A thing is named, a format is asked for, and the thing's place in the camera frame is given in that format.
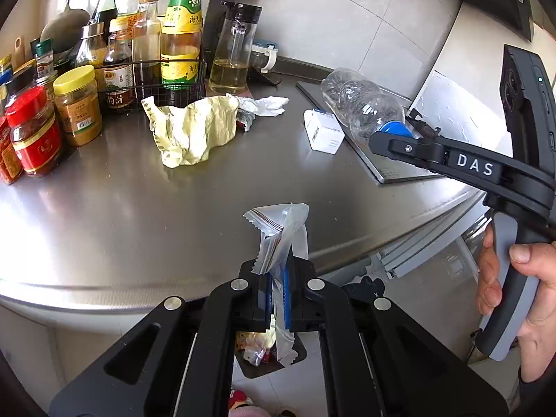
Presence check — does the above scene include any clear plastic bottle blue cap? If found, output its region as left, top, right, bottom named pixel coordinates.
left=320, top=68, right=407, bottom=147

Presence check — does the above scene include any clear plastic snack wrapper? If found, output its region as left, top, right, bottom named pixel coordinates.
left=243, top=202, right=309, bottom=367

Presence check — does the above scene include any pale yellow wrapper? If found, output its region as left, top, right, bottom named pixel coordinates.
left=141, top=95, right=239, bottom=169

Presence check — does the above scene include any black trash bin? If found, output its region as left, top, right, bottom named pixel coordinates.
left=235, top=333, right=307, bottom=379

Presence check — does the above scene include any person's right hand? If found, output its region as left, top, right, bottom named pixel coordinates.
left=475, top=224, right=556, bottom=384

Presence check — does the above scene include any small white medicine box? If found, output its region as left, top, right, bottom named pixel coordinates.
left=303, top=109, right=345, bottom=154

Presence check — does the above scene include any black cat floor mat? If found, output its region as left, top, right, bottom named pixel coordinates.
left=342, top=276, right=385, bottom=304

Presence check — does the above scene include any glass jar blue lid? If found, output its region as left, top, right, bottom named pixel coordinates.
left=250, top=40, right=278, bottom=73

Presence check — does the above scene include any glass oil dispenser black lid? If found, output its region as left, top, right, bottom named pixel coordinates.
left=208, top=1, right=263, bottom=95

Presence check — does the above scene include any green label vinegar bottle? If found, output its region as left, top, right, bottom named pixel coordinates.
left=161, top=0, right=203, bottom=90

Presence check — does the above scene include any small red chili jar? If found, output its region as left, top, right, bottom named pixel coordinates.
left=0, top=116, right=23, bottom=185

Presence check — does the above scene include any red lid chili jar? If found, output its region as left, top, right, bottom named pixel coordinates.
left=6, top=86, right=63, bottom=177

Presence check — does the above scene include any tall brown cap bottle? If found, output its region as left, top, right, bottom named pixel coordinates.
left=132, top=0, right=161, bottom=101

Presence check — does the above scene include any small yellow cap bottle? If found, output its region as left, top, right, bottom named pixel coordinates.
left=104, top=16, right=135, bottom=113

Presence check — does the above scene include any yellow lid sauce jar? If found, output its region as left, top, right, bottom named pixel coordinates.
left=53, top=65, right=103, bottom=147

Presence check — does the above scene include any red cap bottle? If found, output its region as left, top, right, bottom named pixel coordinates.
left=118, top=0, right=144, bottom=27

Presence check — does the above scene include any black ladle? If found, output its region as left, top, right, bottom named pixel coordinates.
left=41, top=0, right=90, bottom=53

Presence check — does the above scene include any black wire condiment rack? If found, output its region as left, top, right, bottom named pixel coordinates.
left=94, top=57, right=206, bottom=112

